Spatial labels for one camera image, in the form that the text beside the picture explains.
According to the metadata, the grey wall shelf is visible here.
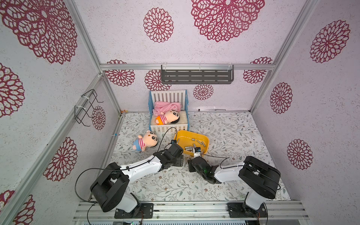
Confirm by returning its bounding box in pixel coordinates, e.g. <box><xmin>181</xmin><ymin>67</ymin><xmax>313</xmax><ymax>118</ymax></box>
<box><xmin>160</xmin><ymin>65</ymin><xmax>234</xmax><ymax>85</ymax></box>

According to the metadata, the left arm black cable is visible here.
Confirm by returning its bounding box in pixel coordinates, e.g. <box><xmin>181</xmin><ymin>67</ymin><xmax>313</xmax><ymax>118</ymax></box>
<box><xmin>74</xmin><ymin>127</ymin><xmax>178</xmax><ymax>225</ymax></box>

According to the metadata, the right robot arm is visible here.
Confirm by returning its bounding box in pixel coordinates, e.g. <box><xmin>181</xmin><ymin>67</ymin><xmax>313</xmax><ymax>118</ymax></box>
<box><xmin>187</xmin><ymin>156</ymin><xmax>281</xmax><ymax>219</ymax></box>

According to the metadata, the black wire wall rack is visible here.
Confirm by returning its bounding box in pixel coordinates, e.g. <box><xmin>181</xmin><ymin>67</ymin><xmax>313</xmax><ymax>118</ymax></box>
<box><xmin>74</xmin><ymin>89</ymin><xmax>103</xmax><ymax>127</ymax></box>

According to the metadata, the metal base rail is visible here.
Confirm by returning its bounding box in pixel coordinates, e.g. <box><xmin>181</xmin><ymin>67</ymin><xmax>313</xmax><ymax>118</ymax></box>
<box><xmin>72</xmin><ymin>201</ymin><xmax>309</xmax><ymax>225</ymax></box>

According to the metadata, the yellow plastic storage box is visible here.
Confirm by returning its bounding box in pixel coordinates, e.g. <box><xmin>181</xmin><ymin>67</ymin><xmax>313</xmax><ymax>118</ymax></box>
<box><xmin>176</xmin><ymin>130</ymin><xmax>210</xmax><ymax>157</ymax></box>

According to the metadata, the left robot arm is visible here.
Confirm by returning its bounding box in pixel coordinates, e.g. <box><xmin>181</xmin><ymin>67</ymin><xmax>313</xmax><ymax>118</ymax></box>
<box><xmin>90</xmin><ymin>143</ymin><xmax>183</xmax><ymax>218</ymax></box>

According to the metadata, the pink blanket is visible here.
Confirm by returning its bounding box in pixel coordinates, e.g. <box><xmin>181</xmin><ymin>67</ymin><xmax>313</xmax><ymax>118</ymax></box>
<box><xmin>152</xmin><ymin>101</ymin><xmax>182</xmax><ymax>116</ymax></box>

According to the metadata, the plush doll in crib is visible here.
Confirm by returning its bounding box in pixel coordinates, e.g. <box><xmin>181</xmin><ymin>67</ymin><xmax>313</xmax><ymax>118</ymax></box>
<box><xmin>155</xmin><ymin>110</ymin><xmax>180</xmax><ymax>125</ymax></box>

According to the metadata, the white and blue toy crib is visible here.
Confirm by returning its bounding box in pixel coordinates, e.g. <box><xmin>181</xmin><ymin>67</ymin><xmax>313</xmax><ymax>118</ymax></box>
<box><xmin>149</xmin><ymin>90</ymin><xmax>189</xmax><ymax>136</ymax></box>

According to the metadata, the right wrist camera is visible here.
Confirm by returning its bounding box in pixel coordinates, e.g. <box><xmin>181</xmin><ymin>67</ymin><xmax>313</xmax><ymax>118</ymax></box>
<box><xmin>193</xmin><ymin>147</ymin><xmax>202</xmax><ymax>157</ymax></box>

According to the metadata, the plush doll on table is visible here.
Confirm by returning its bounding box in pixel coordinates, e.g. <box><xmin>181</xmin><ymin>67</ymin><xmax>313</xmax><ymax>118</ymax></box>
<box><xmin>132</xmin><ymin>130</ymin><xmax>158</xmax><ymax>152</ymax></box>

